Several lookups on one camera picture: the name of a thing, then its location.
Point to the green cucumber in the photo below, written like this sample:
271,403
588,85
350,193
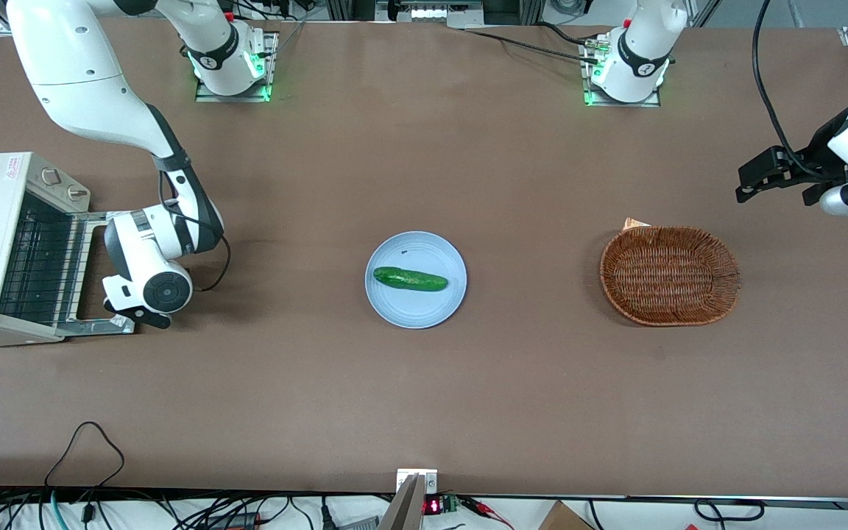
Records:
409,279

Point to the metal framed oven door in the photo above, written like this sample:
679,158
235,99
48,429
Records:
100,325

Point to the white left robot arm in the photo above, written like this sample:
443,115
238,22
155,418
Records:
645,44

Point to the orange paper basket tag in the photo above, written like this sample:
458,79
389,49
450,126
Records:
636,223

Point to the brown cardboard box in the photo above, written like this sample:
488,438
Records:
564,518

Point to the light blue round plate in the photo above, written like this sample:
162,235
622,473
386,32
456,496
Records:
417,309

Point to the brown oval wicker basket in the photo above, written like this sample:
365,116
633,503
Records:
670,276

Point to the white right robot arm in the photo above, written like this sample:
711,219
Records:
78,81

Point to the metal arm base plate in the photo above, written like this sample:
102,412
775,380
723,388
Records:
626,104
236,98

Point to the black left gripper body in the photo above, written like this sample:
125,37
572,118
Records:
818,152

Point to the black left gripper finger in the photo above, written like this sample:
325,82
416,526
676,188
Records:
762,173
814,196

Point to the red digit display module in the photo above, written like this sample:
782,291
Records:
432,506

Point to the silver oven knob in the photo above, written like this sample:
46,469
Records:
50,177
78,193

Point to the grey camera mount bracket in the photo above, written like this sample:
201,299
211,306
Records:
405,508

